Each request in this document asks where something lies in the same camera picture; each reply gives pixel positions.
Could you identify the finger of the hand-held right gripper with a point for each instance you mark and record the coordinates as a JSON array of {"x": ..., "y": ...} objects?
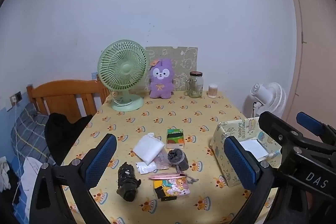
[
  {"x": 278, "y": 129},
  {"x": 309, "y": 123}
]

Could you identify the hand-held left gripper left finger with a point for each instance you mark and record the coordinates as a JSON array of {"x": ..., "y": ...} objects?
[{"x": 101, "y": 161}]

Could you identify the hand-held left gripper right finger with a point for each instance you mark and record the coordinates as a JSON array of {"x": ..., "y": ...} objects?
[{"x": 240, "y": 162}]

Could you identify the printed storage box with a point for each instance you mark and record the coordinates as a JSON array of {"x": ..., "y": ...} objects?
[{"x": 218, "y": 142}]

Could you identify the dark camouflage cloth roll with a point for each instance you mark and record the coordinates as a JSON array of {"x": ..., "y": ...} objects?
[{"x": 127, "y": 182}]

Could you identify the clear plastic packet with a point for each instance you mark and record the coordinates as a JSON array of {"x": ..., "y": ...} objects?
[{"x": 145, "y": 168}]

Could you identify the white cloth bag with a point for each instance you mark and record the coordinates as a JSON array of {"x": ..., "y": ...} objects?
[{"x": 147, "y": 148}]

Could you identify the pinkish clear plastic bag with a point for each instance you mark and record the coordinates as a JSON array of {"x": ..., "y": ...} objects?
[{"x": 162, "y": 161}]

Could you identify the cartoon print tissue packet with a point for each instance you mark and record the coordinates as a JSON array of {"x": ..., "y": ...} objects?
[{"x": 173, "y": 188}]

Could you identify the white paper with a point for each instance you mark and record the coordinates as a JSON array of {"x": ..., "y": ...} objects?
[{"x": 252, "y": 148}]

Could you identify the small white tube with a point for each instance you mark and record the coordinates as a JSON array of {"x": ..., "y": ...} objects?
[{"x": 274, "y": 153}]

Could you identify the white standing fan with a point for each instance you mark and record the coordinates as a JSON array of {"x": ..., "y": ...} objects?
[{"x": 273, "y": 98}]

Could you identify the black jacket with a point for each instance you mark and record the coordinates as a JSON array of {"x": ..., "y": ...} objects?
[{"x": 63, "y": 132}]

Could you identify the green tissue packet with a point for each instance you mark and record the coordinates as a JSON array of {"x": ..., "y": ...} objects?
[{"x": 175, "y": 138}]

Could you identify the white garment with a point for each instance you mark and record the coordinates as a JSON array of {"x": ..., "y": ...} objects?
[{"x": 30, "y": 174}]

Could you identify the cotton swab container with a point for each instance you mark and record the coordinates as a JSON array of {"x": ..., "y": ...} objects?
[{"x": 213, "y": 90}]

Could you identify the blue plaid pillow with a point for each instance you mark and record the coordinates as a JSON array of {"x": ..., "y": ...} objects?
[{"x": 29, "y": 132}]

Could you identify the beige door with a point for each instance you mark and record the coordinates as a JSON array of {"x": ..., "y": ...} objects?
[{"x": 315, "y": 43}]

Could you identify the yellow printed tablecloth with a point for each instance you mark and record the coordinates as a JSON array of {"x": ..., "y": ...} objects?
[{"x": 170, "y": 113}]

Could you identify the glass jar with dark lid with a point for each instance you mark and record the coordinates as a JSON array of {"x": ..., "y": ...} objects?
[{"x": 195, "y": 85}]

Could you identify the green desk fan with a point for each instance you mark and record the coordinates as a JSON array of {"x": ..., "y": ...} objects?
[{"x": 122, "y": 69}]

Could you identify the pile of clothes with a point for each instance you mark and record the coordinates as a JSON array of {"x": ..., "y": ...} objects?
[{"x": 4, "y": 174}]

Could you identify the purple plush toy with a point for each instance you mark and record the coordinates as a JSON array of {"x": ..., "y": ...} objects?
[{"x": 160, "y": 82}]

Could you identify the printed cardboard panel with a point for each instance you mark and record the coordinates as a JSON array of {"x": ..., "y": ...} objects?
[{"x": 183, "y": 61}]

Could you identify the wall socket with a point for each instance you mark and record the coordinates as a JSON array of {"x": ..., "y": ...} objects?
[{"x": 15, "y": 99}]

